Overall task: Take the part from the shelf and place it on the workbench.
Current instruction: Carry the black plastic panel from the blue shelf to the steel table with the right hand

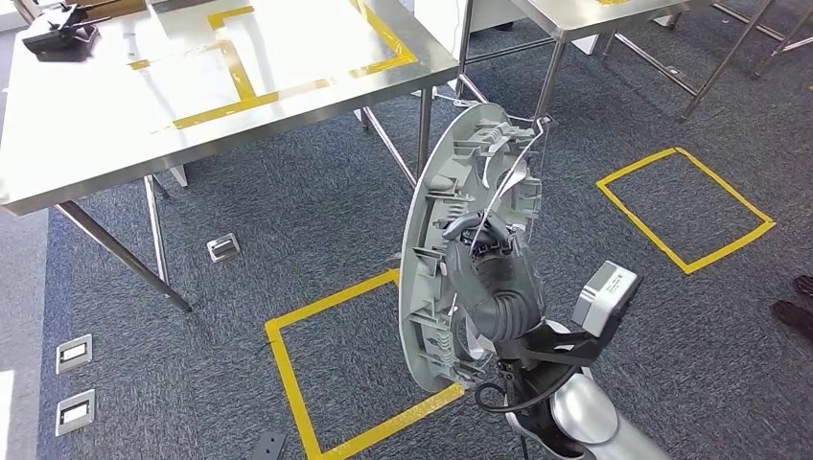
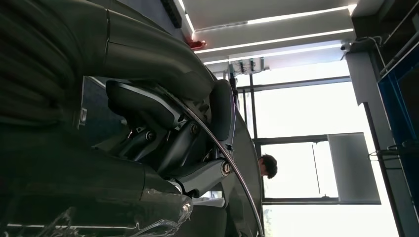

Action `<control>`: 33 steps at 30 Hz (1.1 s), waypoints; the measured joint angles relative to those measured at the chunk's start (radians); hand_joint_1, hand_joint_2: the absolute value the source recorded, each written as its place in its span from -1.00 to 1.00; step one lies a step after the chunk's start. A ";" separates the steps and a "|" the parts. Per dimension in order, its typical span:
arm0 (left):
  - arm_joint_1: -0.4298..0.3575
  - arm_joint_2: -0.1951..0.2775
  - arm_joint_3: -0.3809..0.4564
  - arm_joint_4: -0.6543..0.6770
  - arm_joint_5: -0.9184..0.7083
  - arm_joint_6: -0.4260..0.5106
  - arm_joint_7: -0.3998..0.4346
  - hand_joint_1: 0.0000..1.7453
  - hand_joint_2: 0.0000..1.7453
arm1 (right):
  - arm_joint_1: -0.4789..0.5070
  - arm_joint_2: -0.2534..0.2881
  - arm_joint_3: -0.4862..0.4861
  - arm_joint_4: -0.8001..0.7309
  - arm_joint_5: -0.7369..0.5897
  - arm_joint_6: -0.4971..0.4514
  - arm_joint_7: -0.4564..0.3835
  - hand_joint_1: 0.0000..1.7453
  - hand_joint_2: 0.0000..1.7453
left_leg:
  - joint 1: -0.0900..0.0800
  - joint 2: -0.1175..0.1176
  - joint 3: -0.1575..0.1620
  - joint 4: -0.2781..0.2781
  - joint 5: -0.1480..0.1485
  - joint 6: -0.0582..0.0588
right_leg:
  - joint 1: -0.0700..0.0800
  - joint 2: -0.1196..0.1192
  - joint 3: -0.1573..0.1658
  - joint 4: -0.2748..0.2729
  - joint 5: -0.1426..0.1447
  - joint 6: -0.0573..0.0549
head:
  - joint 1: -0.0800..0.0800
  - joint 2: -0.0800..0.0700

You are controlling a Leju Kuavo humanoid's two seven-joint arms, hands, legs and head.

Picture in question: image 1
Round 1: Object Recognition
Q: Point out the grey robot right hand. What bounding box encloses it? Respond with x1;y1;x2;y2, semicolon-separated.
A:
441;211;546;322

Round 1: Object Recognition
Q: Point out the metal floor socket plate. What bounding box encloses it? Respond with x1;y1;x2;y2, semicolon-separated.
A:
55;388;97;438
206;233;243;264
56;334;94;376

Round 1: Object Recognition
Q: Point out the yellow floor tape square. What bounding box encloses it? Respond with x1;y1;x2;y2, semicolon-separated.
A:
265;268;466;460
595;147;778;276

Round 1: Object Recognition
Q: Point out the grey plastic wheel cover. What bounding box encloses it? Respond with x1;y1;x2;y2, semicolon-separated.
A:
398;103;550;394

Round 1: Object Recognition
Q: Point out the white cabinet panel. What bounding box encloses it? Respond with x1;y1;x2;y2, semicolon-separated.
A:
412;0;528;56

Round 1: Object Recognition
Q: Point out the steel workbench table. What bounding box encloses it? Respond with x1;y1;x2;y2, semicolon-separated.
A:
0;0;460;313
456;0;813;123

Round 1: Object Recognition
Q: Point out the black clamp tool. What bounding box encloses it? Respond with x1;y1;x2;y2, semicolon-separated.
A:
22;0;122;63

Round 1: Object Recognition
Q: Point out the black cable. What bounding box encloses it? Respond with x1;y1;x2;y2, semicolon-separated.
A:
475;361;595;415

